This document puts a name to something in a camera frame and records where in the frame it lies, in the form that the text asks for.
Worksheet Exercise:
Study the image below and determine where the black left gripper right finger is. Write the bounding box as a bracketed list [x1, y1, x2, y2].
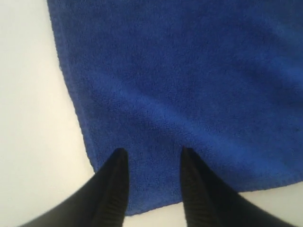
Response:
[180, 147, 284, 227]

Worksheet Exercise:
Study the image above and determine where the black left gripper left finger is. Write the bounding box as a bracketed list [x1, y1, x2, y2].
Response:
[24, 148, 129, 227]

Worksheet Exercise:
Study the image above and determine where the blue microfiber cloth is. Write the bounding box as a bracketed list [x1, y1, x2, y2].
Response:
[47, 0, 303, 216]

